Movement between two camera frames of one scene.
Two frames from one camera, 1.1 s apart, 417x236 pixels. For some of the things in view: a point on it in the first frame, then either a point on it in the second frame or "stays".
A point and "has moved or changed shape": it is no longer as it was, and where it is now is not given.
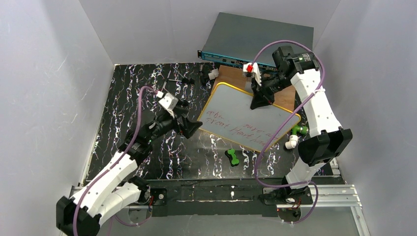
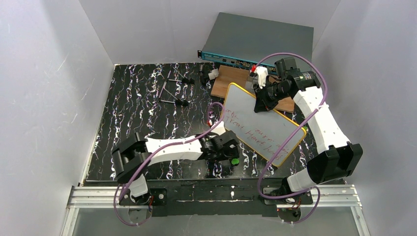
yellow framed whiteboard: (227, 113) has moved or changed shape
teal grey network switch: (235, 39) stays
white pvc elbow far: (214, 74) stays
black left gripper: (180, 120) to (230, 148)
